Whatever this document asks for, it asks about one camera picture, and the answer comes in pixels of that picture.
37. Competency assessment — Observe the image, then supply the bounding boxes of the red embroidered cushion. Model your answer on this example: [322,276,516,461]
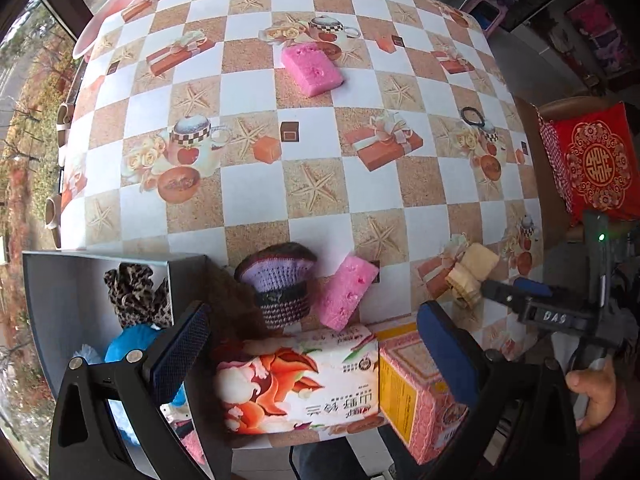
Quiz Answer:
[537,101,640,221]

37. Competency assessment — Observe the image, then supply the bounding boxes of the wooden chair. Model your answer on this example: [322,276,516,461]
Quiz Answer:
[517,95,640,256]

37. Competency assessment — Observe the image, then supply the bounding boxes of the thick pink sponge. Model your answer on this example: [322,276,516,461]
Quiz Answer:
[312,252,381,332]

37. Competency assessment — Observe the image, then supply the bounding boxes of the leopard print scrunchie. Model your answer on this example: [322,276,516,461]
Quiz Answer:
[104,263,173,328]

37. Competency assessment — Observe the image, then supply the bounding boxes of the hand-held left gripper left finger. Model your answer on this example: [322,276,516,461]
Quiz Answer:
[47,301,213,480]

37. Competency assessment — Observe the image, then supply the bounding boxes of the purple knitted hat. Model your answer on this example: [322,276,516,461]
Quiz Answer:
[235,242,318,331]

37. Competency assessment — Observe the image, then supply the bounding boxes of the checkered printed tablecloth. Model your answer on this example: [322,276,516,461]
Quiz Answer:
[60,0,543,466]

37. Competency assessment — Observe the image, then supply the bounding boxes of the cream strap shoe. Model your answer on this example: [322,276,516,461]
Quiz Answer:
[56,102,76,168]
[44,197,63,248]

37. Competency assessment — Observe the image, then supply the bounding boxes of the grey white storage box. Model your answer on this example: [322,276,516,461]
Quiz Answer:
[22,252,236,480]

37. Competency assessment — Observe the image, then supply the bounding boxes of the flat pink sponge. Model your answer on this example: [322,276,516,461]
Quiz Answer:
[280,42,346,97]

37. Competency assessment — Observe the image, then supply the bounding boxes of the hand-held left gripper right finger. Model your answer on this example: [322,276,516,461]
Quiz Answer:
[416,301,582,480]

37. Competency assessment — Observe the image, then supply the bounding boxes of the floral tissue pack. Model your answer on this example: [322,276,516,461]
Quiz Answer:
[215,325,383,436]

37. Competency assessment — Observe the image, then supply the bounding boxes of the person's right forearm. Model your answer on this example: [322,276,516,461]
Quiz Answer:
[577,375,640,480]

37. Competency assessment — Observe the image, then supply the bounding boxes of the pink plastic basin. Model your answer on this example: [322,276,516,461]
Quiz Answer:
[72,0,171,63]

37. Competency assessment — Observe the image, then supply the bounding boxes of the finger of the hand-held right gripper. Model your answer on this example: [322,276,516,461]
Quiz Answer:
[481,279,528,312]
[514,276,554,299]

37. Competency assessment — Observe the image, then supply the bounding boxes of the light blue fluffy cloth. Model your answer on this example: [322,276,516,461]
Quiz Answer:
[70,342,143,446]

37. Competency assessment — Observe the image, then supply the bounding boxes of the pink wall poster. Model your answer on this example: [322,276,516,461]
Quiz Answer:
[565,0,640,91]

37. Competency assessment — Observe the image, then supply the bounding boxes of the person's right hand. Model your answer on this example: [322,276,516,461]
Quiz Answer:
[565,355,621,436]

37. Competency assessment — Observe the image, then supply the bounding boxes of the cream sponge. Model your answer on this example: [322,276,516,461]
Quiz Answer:
[445,242,501,308]

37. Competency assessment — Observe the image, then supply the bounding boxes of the pink patterned carton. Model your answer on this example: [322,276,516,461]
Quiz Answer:
[375,322,471,466]

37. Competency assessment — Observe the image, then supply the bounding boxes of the person's jeans legs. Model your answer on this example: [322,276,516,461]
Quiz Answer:
[290,440,391,480]

